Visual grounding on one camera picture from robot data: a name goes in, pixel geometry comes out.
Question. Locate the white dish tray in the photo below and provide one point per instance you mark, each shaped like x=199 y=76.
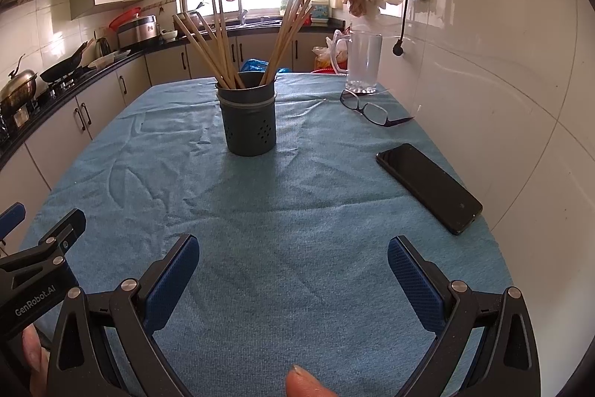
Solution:
x=111 y=59

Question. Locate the small stone mortar bowl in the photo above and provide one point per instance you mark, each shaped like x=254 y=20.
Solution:
x=168 y=35

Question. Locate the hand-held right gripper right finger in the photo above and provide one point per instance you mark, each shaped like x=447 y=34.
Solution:
x=413 y=280

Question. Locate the cream lower kitchen cabinets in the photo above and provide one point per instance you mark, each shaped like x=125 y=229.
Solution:
x=162 y=67

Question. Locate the silver rice cooker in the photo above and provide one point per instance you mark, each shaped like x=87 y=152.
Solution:
x=137 y=32

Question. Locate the black wok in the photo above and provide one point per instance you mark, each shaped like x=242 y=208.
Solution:
x=60 y=71

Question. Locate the black kitchen countertop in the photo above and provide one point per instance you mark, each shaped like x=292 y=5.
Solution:
x=253 y=28

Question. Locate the steel kettle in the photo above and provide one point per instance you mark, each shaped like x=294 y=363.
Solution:
x=103 y=47

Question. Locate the steel pot with lid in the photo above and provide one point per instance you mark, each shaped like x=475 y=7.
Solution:
x=18 y=87

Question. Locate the black framed eyeglasses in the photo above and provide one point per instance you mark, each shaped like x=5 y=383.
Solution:
x=399 y=121

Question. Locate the brownish plastic bag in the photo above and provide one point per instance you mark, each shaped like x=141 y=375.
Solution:
x=360 y=4

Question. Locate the bunch of wooden chopsticks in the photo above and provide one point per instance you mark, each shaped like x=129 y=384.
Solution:
x=282 y=41

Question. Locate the red lid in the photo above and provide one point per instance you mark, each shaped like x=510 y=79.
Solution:
x=122 y=18

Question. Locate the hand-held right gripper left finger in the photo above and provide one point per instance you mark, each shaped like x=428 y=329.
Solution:
x=172 y=280

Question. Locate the blue towel table cloth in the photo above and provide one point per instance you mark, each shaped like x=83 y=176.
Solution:
x=279 y=215

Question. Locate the gas stove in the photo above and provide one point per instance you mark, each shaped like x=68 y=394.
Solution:
x=65 y=86

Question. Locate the person's right hand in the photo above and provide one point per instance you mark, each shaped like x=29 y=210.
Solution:
x=307 y=385

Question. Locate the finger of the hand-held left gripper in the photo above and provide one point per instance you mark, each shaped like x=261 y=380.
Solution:
x=69 y=224
x=11 y=215

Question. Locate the steel faucet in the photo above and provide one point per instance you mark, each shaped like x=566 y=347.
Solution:
x=241 y=13

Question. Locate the blue plastic bag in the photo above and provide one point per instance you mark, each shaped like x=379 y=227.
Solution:
x=253 y=66

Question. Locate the black smartphone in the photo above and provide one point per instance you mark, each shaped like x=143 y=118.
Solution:
x=427 y=187

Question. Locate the dark grey chopstick holder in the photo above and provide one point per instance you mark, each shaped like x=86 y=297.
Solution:
x=248 y=122

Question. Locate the person's left hand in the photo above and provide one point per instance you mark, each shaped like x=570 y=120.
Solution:
x=35 y=360

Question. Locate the brown cooking pot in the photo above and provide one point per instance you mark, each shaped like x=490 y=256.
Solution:
x=194 y=21

